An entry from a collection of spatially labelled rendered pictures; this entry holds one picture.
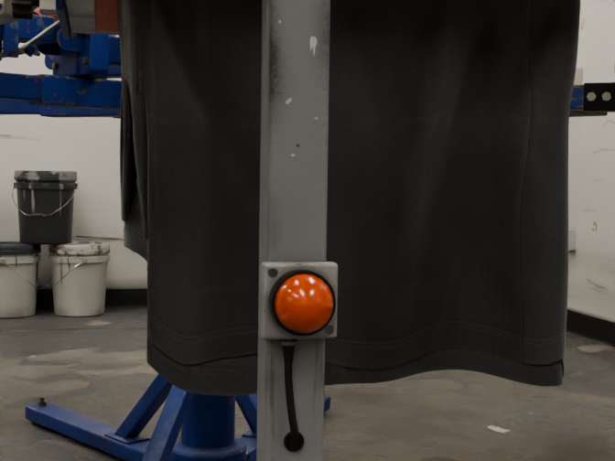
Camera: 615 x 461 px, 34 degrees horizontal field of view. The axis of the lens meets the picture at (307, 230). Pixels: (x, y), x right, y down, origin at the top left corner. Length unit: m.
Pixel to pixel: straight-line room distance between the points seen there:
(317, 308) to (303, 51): 0.17
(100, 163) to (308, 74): 4.92
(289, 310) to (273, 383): 0.07
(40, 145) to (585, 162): 2.83
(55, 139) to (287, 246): 4.94
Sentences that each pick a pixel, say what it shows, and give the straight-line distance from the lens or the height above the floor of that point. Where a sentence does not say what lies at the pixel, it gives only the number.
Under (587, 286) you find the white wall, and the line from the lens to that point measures 4.88.
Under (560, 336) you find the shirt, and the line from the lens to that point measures 1.04.
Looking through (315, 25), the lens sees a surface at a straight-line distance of 0.66.
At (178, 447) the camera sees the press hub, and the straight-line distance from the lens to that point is 2.35.
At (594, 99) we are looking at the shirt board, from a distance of 2.08.
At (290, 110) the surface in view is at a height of 0.77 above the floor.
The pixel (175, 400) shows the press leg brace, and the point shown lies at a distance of 2.18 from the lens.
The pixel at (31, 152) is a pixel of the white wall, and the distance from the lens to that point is 5.57.
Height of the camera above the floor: 0.73
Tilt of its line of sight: 3 degrees down
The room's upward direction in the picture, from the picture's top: 1 degrees clockwise
